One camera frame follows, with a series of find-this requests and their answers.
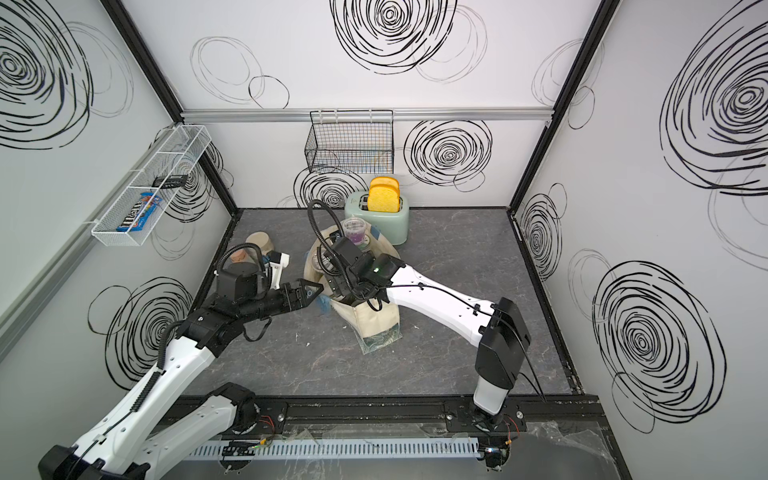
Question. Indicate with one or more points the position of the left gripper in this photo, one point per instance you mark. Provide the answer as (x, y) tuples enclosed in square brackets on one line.
[(300, 291)]

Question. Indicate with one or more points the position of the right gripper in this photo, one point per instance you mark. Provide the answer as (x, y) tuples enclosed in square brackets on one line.
[(339, 281)]

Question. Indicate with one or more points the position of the beige canvas tote bag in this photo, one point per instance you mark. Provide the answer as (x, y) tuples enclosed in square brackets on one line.
[(373, 329)]

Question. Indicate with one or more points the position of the clear lid seed jar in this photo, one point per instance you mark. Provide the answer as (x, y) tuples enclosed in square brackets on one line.
[(316, 264)]

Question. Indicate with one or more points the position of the purple label clear jar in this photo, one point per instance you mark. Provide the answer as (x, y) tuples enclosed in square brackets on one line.
[(355, 229)]

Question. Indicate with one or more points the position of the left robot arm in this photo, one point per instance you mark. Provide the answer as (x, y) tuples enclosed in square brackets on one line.
[(125, 444)]

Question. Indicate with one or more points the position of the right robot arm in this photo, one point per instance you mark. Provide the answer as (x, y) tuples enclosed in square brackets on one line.
[(496, 329)]

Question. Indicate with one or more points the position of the mint green toaster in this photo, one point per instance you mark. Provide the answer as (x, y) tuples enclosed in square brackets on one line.
[(394, 226)]

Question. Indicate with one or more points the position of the beige lid jar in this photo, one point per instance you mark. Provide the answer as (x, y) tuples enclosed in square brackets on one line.
[(262, 240)]

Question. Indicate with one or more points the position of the pink lid jar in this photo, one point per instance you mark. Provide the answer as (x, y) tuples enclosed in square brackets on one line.
[(242, 256)]

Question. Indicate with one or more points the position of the front yellow bread slice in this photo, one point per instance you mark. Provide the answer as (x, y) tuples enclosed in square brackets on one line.
[(383, 198)]

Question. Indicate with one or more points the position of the yellow bread slice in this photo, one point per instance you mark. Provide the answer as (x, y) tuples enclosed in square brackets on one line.
[(386, 181), (383, 198)]

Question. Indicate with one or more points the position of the rear yellow bread slice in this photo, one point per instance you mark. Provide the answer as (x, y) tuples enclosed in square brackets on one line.
[(386, 181)]

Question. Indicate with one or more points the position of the black small box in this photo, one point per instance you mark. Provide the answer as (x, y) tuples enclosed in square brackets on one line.
[(173, 181)]

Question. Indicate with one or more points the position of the blue candy packet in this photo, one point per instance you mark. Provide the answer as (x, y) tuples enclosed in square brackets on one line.
[(140, 212)]

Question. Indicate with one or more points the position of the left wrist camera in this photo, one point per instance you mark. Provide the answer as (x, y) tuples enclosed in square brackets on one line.
[(275, 263)]

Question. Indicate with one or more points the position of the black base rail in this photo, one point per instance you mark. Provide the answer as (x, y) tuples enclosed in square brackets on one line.
[(452, 413)]

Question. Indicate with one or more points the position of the black wire basket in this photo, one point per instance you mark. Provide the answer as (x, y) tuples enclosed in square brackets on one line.
[(357, 141)]

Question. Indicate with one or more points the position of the white slotted cable duct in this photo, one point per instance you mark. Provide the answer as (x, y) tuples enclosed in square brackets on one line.
[(340, 449)]

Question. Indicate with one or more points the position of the white wire shelf basket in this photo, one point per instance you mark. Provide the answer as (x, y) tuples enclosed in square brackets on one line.
[(177, 150)]

